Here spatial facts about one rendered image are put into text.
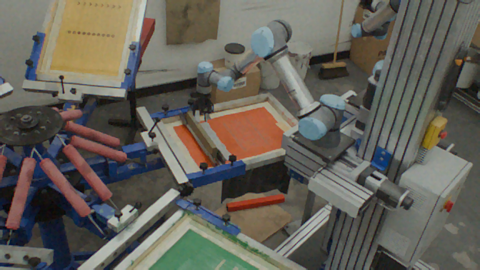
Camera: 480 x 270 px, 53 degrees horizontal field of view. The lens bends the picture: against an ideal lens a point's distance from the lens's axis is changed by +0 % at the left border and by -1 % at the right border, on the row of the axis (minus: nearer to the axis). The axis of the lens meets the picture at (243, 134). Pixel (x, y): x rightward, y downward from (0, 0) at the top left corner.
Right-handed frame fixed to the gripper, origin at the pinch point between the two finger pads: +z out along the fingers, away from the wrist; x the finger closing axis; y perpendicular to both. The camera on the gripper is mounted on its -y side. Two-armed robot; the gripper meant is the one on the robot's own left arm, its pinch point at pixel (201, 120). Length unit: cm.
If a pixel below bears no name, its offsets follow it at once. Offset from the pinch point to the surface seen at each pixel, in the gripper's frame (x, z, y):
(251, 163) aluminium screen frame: 16.3, 12.6, 29.3
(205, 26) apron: 91, 45, -192
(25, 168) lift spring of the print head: -89, -11, 20
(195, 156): -6.4, 16.4, 8.6
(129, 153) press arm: -40.3, 9.2, 2.5
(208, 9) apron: 95, 29, -194
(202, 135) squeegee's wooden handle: -1.0, 6.5, 4.8
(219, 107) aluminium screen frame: 24.0, 13.6, -25.1
